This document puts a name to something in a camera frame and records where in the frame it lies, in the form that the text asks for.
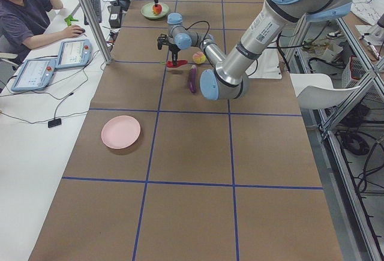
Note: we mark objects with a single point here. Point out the red chili pepper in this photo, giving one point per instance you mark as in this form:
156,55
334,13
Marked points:
168,64

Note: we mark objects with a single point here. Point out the red yellow pomegranate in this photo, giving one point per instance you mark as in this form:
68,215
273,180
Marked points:
157,9

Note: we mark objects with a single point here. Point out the green plate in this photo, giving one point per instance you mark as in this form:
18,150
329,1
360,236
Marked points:
146,11

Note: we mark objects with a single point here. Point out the pink yellow peach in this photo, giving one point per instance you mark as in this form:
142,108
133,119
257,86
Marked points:
199,58

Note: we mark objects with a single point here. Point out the purple eggplant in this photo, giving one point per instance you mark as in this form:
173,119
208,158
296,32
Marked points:
192,79

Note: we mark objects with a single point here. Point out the black power adapter box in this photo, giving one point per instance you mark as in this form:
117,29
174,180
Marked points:
115,16

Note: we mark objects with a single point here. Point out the black keyboard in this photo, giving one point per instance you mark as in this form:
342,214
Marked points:
96,5

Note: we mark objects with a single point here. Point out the green toy on desk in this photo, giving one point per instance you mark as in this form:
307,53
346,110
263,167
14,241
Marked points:
70,19

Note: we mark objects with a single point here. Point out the pink plate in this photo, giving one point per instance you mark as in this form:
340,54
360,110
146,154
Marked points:
120,132

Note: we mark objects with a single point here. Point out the far teach pendant tablet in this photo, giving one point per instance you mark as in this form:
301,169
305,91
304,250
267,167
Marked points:
75,53

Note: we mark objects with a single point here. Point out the teach pendant tablet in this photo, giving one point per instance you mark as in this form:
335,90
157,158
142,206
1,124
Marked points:
75,53
35,74

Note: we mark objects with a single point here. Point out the brown paper table mat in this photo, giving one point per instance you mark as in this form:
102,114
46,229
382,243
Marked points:
205,180

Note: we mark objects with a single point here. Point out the seated person in blue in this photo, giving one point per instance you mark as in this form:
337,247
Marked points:
24,22

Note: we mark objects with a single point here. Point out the small black usb hub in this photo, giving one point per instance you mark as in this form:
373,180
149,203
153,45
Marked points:
54,122

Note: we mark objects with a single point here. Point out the near teach pendant tablet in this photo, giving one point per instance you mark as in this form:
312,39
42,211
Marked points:
35,74

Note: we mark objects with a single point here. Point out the white chair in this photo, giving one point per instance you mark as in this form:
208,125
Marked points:
316,91

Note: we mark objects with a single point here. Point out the aluminium frame post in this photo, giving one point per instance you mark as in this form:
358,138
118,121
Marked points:
96,30

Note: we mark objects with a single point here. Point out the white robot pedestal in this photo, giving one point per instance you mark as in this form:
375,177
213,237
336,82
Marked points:
267,66

